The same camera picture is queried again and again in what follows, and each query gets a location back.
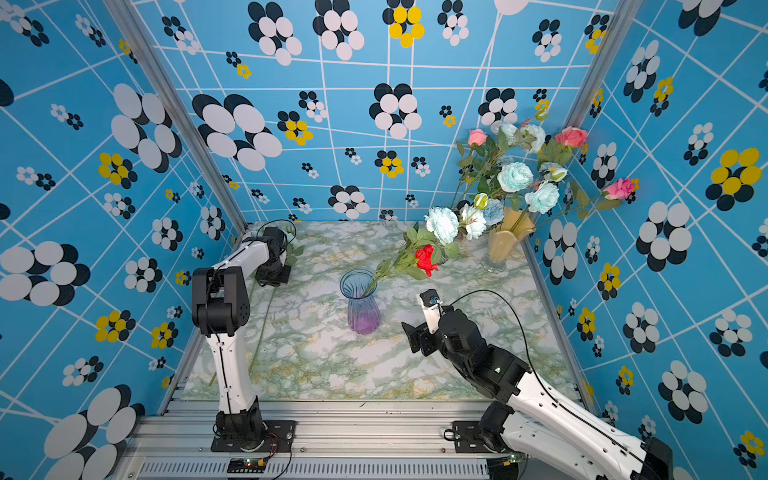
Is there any blue purple ribbed glass vase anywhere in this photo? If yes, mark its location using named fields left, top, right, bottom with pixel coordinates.
left=339, top=269, right=381, bottom=335

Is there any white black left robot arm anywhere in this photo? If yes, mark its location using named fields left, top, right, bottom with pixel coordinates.
left=191, top=226, right=291, bottom=452

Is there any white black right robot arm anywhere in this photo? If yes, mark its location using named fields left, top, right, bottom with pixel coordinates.
left=403, top=306, right=674, bottom=479

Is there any yellow ceramic vase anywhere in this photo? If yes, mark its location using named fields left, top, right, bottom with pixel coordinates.
left=482, top=207, right=536, bottom=272

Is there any red rose teal flower branch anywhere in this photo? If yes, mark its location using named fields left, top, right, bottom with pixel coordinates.
left=371, top=193, right=490, bottom=286

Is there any right circuit board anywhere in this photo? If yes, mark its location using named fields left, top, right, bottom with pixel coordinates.
left=486, top=457, right=520, bottom=480

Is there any circuit board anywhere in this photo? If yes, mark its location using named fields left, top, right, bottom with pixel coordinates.
left=227, top=458, right=268, bottom=475
left=486, top=457, right=520, bottom=480

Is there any mixed flower bouquet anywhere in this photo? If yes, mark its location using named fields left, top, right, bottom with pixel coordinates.
left=456, top=120, right=639, bottom=232

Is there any left circuit board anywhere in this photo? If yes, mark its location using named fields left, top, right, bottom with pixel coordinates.
left=227, top=458, right=268, bottom=475

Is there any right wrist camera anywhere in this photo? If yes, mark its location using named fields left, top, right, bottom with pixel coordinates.
left=418, top=289, right=442, bottom=334

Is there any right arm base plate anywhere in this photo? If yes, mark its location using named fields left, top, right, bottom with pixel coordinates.
left=444, top=421, right=512, bottom=454

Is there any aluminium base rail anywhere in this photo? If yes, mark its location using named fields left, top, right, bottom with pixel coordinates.
left=115, top=400, right=495, bottom=479

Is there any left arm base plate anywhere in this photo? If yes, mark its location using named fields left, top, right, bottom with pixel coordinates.
left=210, top=420, right=297, bottom=454

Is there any left aluminium corner post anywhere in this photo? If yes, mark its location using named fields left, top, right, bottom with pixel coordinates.
left=105, top=1, right=248, bottom=236

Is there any aluminium corner post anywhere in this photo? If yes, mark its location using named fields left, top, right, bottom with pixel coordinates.
left=105, top=1, right=248, bottom=236
left=563, top=0, right=642, bottom=127

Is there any right aluminium corner post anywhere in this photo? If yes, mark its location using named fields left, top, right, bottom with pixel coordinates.
left=563, top=0, right=642, bottom=127

